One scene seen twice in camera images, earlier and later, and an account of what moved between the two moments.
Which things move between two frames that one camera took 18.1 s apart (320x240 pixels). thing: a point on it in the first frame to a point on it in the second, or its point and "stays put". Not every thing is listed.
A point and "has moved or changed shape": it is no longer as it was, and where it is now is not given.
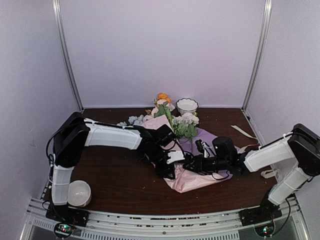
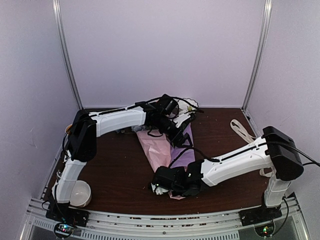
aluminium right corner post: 268,13 stays put
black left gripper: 163,172 to 178,143
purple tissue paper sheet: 185,179 has moved or changed shape
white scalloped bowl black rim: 187,105 stays put
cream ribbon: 265,174 has moved or changed shape
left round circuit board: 63,230 stays put
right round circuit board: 265,230 stays put
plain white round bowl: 79,193 stays put
